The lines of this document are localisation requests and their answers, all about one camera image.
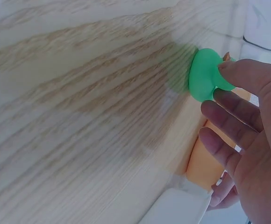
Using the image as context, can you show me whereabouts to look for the person's right hand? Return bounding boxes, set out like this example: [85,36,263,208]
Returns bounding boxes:
[198,58,271,224]

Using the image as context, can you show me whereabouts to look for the orange cup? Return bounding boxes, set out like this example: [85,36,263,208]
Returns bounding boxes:
[186,52,252,195]

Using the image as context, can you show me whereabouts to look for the green round soft piece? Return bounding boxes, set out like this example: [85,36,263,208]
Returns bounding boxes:
[188,48,237,103]

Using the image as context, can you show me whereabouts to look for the white box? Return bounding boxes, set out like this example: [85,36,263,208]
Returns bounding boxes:
[147,188,214,224]

